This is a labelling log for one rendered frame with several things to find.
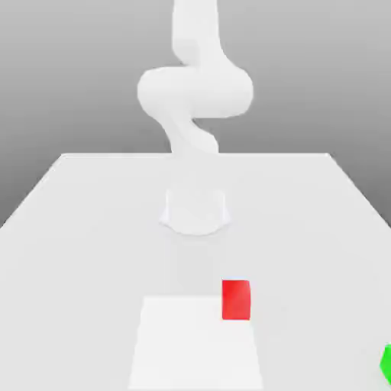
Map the small red cube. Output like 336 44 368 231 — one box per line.
221 279 251 322

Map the small green cube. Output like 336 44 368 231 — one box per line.
379 344 391 386

